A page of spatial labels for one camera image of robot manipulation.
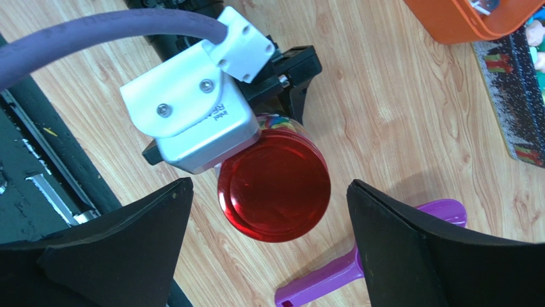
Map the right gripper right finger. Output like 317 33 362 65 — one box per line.
347 180 544 306

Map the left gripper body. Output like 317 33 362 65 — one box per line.
142 0 323 167

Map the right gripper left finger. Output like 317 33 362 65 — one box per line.
1 178 194 306

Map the red jar lid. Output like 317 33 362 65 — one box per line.
217 129 331 243

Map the purple plastic scoop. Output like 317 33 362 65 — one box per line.
274 198 468 307

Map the clear plastic jar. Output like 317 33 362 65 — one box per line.
214 113 316 180

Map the clear tray of colourful candies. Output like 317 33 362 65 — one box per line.
473 8 544 168

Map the orange tray of lollipops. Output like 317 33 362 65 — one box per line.
404 0 544 45

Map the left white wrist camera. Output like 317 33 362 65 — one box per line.
120 6 274 174

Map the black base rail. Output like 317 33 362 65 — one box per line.
0 36 193 307

